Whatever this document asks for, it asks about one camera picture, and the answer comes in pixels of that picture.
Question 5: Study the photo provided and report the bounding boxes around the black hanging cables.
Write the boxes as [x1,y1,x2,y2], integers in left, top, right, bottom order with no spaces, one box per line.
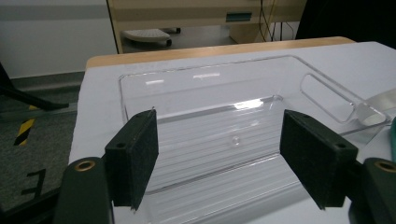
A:
[259,0,295,43]

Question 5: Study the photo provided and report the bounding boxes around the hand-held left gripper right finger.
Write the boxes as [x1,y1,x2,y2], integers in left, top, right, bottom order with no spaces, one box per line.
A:
[279,109,360,210]

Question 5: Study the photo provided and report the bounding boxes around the white table cover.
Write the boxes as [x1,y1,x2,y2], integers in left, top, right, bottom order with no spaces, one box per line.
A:
[68,41,396,224]

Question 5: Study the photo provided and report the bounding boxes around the grey wheeled base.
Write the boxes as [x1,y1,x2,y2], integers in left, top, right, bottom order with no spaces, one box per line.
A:
[120,27,181,48]

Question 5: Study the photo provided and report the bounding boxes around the black metal stand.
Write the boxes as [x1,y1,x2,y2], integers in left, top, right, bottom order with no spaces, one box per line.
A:
[0,62,70,112]

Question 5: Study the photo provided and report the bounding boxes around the black curtain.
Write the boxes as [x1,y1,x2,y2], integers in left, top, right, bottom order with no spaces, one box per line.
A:
[295,0,396,49]

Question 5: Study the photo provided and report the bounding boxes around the wooden table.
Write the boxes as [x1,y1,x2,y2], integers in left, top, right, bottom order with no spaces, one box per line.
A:
[85,35,356,70]

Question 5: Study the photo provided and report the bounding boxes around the yellow black floor tape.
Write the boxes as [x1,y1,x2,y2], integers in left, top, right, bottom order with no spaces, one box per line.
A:
[13,105,40,147]

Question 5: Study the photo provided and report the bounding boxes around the light wooden desk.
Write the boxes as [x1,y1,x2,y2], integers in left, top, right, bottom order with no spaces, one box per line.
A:
[106,0,307,54]

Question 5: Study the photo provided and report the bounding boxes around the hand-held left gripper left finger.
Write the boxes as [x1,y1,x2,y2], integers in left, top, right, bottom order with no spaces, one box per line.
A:
[104,108,160,212]

